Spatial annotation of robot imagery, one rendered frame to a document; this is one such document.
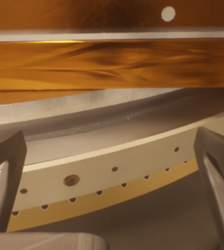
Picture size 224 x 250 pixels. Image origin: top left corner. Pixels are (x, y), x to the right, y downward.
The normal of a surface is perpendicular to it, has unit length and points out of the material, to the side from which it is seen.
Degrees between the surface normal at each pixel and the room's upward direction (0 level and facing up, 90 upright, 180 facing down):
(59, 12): 90
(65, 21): 90
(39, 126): 90
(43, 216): 62
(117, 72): 90
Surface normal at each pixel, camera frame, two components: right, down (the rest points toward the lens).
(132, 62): 0.00, 0.56
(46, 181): 0.28, 0.54
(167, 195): 0.38, 0.06
